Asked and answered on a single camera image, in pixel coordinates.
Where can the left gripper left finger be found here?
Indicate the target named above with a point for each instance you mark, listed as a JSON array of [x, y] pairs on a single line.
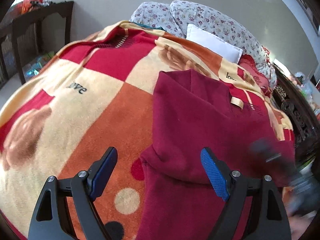
[[51, 218]]

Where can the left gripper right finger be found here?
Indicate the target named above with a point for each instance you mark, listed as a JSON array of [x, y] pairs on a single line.
[[267, 217]]

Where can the maroon knit sweater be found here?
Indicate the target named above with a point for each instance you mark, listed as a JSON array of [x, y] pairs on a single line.
[[190, 112]]

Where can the carved dark wooden headboard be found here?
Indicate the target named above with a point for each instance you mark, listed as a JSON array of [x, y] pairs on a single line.
[[290, 100]]

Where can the orange red patterned blanket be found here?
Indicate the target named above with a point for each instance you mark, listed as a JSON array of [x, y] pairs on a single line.
[[96, 93]]

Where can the red embroidered pillow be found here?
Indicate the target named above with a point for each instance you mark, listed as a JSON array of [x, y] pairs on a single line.
[[247, 62]]

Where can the white pillow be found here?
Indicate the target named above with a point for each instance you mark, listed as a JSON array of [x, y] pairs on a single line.
[[212, 42]]

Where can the dark wooden side table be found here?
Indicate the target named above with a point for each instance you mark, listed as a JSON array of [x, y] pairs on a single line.
[[18, 27]]

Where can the floral quilt bundle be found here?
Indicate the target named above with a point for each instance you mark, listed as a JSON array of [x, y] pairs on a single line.
[[176, 16]]

